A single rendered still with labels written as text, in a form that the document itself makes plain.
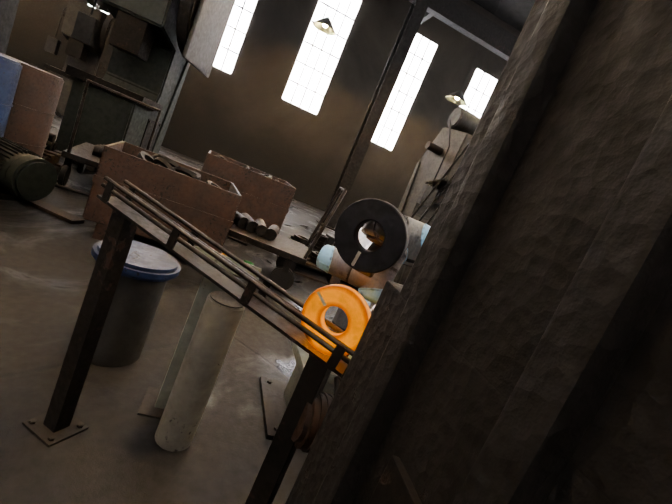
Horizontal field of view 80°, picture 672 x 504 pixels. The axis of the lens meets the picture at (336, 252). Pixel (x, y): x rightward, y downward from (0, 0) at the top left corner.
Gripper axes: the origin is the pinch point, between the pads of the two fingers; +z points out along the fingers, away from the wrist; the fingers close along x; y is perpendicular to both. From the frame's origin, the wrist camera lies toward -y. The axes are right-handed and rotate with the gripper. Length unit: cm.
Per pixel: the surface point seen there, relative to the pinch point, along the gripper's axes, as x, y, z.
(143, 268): -80, -40, -42
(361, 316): 5.3, -17.6, -4.0
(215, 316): -38, -39, -29
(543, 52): 17.9, 15.5, 41.0
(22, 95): -322, 5, -125
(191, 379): -38, -60, -34
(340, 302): -0.1, -17.1, -3.8
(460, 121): -92, 312, -517
